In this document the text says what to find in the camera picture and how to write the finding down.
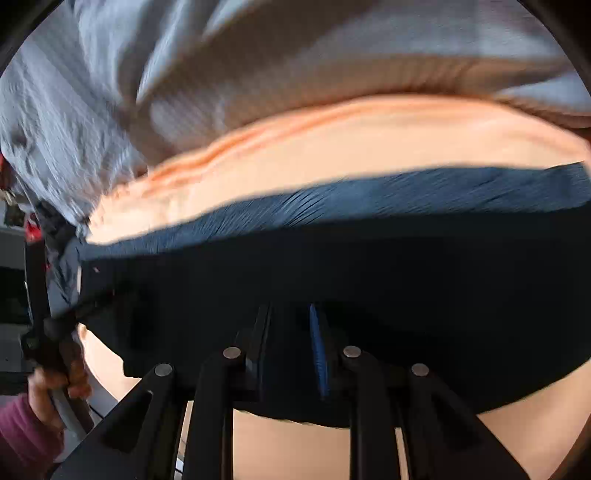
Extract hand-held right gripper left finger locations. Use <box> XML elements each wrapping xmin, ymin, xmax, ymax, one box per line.
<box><xmin>46</xmin><ymin>302</ymin><xmax>273</xmax><ymax>480</ymax></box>

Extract black pants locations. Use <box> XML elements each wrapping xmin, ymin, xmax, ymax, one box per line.
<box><xmin>44</xmin><ymin>161</ymin><xmax>591</xmax><ymax>428</ymax></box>

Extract peach bed sheet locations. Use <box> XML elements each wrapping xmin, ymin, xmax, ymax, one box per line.
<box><xmin>76</xmin><ymin>95</ymin><xmax>591</xmax><ymax>480</ymax></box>

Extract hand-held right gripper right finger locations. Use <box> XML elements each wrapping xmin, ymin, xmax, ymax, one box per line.
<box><xmin>308</xmin><ymin>302</ymin><xmax>532</xmax><ymax>480</ymax></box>

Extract grey striped blanket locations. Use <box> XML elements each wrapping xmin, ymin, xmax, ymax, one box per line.
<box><xmin>0</xmin><ymin>0</ymin><xmax>591</xmax><ymax>227</ymax></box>

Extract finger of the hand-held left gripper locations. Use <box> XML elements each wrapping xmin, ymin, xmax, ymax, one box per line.
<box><xmin>24</xmin><ymin>241</ymin><xmax>52</xmax><ymax>325</ymax></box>

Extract grey cabinet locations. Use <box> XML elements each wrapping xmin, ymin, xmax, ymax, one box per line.
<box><xmin>0</xmin><ymin>225</ymin><xmax>29</xmax><ymax>386</ymax></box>

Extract person's left hand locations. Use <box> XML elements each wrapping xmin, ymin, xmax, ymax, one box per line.
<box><xmin>28</xmin><ymin>353</ymin><xmax>93</xmax><ymax>431</ymax></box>

